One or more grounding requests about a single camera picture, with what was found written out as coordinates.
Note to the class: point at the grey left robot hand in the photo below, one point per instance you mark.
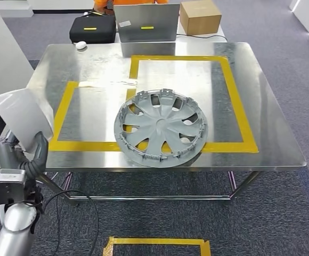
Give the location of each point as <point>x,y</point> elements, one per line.
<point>8,152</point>

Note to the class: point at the white curved plastic part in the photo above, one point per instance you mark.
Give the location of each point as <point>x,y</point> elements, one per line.
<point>23,116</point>

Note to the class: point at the steel workbench table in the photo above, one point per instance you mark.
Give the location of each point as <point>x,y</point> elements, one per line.
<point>271,106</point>

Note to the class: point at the white cabinet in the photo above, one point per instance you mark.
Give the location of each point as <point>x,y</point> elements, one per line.
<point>2,53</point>

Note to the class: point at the white computer mouse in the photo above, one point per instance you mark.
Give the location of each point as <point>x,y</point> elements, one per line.
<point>81,45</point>

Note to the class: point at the white tape strip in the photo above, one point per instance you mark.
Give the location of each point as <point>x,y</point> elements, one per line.
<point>106,84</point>

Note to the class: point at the black carrying case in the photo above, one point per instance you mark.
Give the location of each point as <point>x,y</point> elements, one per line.
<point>93,33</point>

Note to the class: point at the grey wheel hubcap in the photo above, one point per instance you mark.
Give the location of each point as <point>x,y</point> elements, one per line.
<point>160,127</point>

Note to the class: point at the person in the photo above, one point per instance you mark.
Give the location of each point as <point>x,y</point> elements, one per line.
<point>133,1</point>

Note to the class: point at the grey laptop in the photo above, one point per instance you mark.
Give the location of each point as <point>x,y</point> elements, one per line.
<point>146,17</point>

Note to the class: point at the cardboard box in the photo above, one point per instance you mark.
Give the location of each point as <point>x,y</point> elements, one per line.
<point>200,17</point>

